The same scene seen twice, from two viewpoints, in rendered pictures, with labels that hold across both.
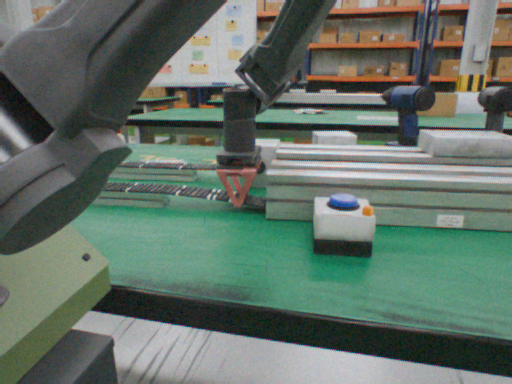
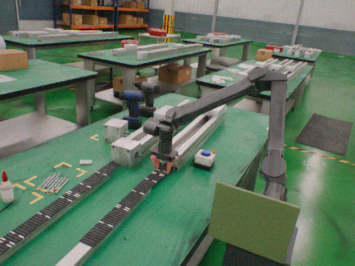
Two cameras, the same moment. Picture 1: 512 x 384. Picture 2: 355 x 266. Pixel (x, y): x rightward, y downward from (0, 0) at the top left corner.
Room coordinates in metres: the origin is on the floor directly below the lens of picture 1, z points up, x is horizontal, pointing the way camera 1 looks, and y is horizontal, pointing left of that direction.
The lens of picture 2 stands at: (0.36, 1.11, 1.45)
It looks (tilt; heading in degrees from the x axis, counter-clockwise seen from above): 23 degrees down; 282
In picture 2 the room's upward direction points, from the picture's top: 6 degrees clockwise
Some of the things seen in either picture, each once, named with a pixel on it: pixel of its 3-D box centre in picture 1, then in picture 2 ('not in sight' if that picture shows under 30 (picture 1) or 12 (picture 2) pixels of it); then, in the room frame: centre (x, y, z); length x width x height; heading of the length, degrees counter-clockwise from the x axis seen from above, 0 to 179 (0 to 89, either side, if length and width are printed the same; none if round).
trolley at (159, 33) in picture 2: not in sight; (160, 52); (2.33, -5.22, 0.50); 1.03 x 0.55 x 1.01; 82
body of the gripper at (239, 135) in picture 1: (239, 139); (165, 147); (0.65, 0.02, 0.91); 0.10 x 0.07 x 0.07; 171
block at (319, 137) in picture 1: (333, 151); (118, 131); (0.97, -0.22, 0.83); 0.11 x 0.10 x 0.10; 1
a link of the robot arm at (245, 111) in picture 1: (240, 104); (165, 133); (0.65, 0.02, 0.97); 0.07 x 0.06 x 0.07; 163
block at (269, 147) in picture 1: (258, 163); (128, 153); (0.82, -0.01, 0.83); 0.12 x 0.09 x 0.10; 172
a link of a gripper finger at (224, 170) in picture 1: (238, 179); (166, 163); (0.64, 0.03, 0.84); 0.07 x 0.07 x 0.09; 81
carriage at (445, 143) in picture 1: (463, 149); (168, 116); (0.77, -0.45, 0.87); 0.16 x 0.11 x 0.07; 82
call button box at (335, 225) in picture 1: (341, 222); (203, 159); (0.50, -0.13, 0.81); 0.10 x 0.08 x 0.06; 172
